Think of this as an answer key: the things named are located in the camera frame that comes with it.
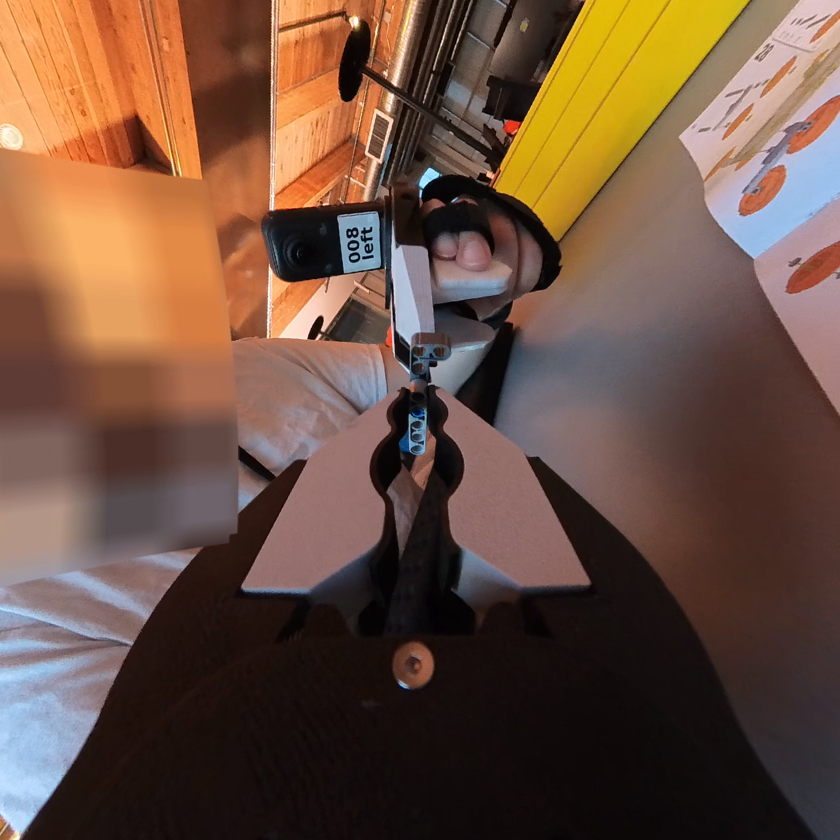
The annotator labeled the grey angled building beam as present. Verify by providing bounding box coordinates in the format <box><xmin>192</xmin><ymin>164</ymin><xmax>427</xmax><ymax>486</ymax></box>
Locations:
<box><xmin>410</xmin><ymin>331</ymin><xmax>454</xmax><ymax>388</ymax></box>

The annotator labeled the black pendant lamp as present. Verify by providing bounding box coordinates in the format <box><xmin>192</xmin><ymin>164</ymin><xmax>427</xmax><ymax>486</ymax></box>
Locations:
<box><xmin>338</xmin><ymin>18</ymin><xmax>503</xmax><ymax>165</ymax></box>

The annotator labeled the open instruction booklet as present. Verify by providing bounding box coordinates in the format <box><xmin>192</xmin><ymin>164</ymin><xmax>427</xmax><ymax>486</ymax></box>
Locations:
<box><xmin>679</xmin><ymin>0</ymin><xmax>840</xmax><ymax>417</ymax></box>

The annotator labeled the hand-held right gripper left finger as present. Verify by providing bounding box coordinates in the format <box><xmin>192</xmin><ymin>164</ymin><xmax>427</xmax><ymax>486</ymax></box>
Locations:
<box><xmin>241</xmin><ymin>387</ymin><xmax>403</xmax><ymax>596</ymax></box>

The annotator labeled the black strap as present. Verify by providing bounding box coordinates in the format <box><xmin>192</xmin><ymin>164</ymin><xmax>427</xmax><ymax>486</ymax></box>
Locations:
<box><xmin>236</xmin><ymin>445</ymin><xmax>278</xmax><ymax>481</ymax></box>

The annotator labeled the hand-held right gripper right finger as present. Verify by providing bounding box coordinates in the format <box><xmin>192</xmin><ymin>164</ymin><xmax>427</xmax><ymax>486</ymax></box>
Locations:
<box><xmin>427</xmin><ymin>387</ymin><xmax>592</xmax><ymax>593</ymax></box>

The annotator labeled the white ceiling vent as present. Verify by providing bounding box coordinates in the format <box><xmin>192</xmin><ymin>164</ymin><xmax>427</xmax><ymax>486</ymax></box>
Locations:
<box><xmin>363</xmin><ymin>110</ymin><xmax>396</xmax><ymax>162</ymax></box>

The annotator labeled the person's left hand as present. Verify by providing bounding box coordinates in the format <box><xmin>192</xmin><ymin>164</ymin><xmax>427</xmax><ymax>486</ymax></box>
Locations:
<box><xmin>427</xmin><ymin>197</ymin><xmax>546</xmax><ymax>296</ymax></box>

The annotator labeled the silver ventilation duct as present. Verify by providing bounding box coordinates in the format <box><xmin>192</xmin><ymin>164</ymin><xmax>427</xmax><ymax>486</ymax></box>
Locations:
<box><xmin>361</xmin><ymin>0</ymin><xmax>429</xmax><ymax>204</ymax></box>

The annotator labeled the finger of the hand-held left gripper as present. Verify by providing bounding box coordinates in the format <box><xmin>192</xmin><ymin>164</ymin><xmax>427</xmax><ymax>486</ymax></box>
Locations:
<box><xmin>388</xmin><ymin>243</ymin><xmax>437</xmax><ymax>367</ymax></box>
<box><xmin>433</xmin><ymin>307</ymin><xmax>500</xmax><ymax>389</ymax></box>

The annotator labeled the yellow storage bin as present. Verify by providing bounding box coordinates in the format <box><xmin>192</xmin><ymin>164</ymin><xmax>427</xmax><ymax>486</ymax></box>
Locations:
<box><xmin>492</xmin><ymin>0</ymin><xmax>750</xmax><ymax>245</ymax></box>

